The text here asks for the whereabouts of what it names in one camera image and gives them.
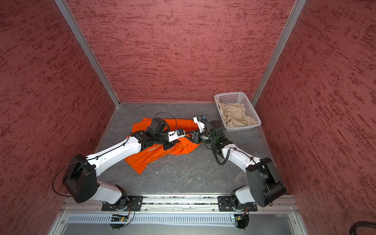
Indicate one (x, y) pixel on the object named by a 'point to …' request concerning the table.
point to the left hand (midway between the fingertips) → (177, 141)
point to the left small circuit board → (117, 218)
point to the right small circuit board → (237, 218)
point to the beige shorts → (234, 115)
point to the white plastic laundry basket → (235, 97)
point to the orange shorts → (140, 160)
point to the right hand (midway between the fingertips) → (184, 137)
